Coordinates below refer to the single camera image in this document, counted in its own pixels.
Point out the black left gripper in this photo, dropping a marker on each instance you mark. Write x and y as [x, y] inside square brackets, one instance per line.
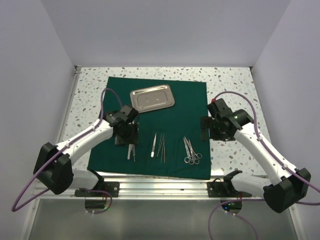
[133, 139]

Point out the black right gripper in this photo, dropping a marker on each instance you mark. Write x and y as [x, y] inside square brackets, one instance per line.
[207, 122]

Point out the silver scalpel handle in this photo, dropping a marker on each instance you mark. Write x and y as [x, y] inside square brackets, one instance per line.
[130, 146]
[133, 150]

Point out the silver pointed tweezers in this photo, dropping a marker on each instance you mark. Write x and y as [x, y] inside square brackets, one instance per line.
[163, 150]
[160, 145]

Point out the silver surgical scissors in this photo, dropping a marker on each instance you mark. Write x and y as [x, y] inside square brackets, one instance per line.
[193, 158]
[187, 150]

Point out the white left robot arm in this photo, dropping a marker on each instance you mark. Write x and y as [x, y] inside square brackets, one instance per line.
[54, 166]

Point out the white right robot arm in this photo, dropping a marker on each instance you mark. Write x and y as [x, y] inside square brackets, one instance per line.
[284, 185]

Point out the stainless steel instrument tray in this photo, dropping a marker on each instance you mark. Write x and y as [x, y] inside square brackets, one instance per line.
[152, 98]

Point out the aluminium rail frame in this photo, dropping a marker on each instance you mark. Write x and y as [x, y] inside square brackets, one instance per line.
[224, 156]

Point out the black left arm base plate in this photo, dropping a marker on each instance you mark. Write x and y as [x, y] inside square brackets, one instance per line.
[111, 187]

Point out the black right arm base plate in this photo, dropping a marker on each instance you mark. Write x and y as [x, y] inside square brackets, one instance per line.
[219, 188]

